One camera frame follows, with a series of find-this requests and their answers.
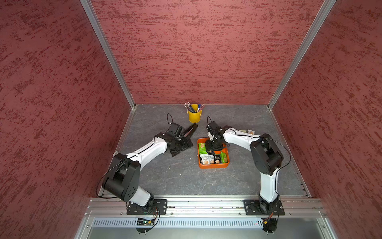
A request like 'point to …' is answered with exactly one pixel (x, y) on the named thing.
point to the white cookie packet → (205, 158)
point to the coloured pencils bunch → (190, 107)
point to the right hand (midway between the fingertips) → (210, 151)
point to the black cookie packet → (217, 159)
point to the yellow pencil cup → (194, 117)
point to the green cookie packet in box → (202, 148)
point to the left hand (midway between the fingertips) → (187, 150)
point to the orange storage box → (218, 165)
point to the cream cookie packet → (251, 132)
